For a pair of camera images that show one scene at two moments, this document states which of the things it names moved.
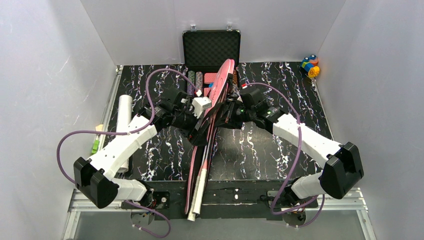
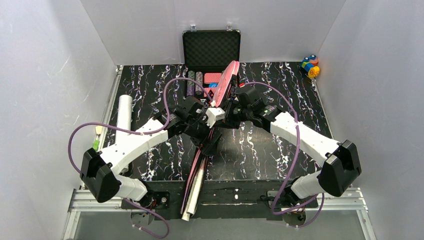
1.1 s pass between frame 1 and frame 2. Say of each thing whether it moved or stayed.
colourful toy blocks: stayed
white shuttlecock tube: stayed
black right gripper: stayed
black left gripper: moved
